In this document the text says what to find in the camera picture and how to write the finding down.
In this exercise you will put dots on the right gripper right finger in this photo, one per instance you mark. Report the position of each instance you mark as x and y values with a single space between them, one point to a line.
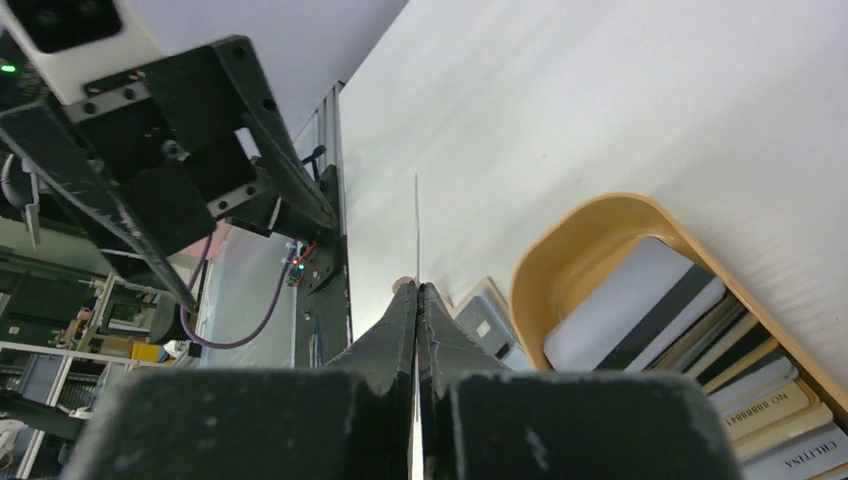
482 420

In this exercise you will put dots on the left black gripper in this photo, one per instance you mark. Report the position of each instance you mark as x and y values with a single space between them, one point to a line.
164 150

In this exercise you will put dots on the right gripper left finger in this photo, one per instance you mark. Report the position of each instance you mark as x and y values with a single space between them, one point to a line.
350 419

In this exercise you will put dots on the thin white card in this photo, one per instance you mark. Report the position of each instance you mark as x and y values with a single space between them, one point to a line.
418 462

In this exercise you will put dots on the wooden card tray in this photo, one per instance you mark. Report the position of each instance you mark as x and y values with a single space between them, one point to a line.
481 316

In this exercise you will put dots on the tan oval card holder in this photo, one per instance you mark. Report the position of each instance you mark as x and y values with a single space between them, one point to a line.
561 268

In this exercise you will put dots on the cards in holder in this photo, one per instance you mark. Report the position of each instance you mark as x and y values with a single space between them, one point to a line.
657 310

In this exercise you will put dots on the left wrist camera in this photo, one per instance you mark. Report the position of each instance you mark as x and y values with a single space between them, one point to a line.
72 43

